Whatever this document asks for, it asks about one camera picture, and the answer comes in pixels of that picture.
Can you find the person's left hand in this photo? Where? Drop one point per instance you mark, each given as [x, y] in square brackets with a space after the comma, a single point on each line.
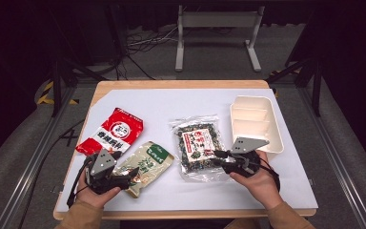
[93, 197]

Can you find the black metal stand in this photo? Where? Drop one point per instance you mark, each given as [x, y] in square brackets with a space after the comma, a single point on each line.
[311, 76]
[63, 73]

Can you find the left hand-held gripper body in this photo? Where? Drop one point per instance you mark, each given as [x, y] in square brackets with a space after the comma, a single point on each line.
[103, 163]

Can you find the white metal stand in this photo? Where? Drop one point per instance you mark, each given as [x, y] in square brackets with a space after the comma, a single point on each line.
[217, 20]

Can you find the person's right hand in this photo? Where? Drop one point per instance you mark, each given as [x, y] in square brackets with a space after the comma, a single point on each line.
[262, 187]

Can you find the yellow black hazard tape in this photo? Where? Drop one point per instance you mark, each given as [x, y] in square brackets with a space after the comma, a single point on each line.
[46, 95]

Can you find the white paper sheet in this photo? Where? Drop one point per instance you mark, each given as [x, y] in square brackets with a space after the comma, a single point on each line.
[171, 101]

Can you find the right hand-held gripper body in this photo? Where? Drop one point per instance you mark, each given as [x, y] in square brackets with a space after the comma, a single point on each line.
[244, 156]

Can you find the clear seaweed snack packet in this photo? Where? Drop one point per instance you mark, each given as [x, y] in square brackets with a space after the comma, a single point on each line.
[198, 143]

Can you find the beige green snack packet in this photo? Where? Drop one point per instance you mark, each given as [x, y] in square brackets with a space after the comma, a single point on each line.
[149, 160]

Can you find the red snack packet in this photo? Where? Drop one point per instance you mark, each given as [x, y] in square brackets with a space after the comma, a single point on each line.
[114, 130]

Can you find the aluminium floor rail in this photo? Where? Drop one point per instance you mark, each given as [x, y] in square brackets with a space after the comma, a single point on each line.
[336, 165]
[28, 168]

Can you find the white divided tray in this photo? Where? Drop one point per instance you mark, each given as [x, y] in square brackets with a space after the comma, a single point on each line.
[254, 119]

